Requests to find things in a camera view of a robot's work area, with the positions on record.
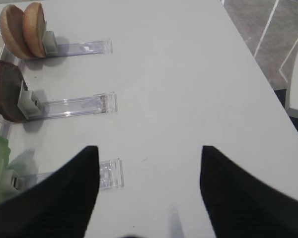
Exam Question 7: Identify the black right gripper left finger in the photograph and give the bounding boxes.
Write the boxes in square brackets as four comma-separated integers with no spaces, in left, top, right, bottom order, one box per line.
[0,146,100,238]

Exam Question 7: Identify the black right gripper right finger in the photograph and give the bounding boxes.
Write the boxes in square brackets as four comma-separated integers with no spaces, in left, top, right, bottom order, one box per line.
[200,146,298,238]

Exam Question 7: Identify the tan bun half front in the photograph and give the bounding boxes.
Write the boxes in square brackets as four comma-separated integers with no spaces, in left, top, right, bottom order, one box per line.
[22,2,46,58]

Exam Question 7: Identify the tan bun half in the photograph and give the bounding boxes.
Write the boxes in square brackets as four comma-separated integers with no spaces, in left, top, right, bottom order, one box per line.
[0,4,34,60]
[22,2,46,58]

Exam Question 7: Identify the brown meat patty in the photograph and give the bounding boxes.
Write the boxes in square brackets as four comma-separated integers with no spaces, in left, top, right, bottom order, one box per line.
[0,60,28,123]

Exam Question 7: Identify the tan bun half rear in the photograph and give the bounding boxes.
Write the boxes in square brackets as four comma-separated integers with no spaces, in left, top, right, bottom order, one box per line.
[0,4,34,60]

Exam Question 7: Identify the clear lettuce holder rail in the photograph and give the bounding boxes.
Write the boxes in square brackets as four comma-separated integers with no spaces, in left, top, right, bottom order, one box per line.
[0,158,124,196]

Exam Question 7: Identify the clear patty holder rail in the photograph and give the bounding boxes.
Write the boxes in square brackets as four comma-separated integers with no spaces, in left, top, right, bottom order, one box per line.
[17,90,118,121]

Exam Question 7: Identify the clear bun holder rail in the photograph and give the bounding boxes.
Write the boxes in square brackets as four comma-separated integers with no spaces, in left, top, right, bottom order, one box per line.
[42,31,113,58]

